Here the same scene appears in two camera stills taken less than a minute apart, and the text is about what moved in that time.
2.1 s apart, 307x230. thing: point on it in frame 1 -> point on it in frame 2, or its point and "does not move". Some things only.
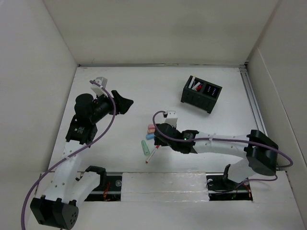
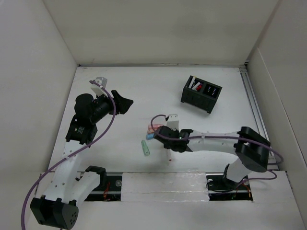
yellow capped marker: x=191 y=82 does not move
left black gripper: x=122 y=104 does not move
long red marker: x=152 y=154 -> x=169 y=155
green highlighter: x=145 y=148 does not move
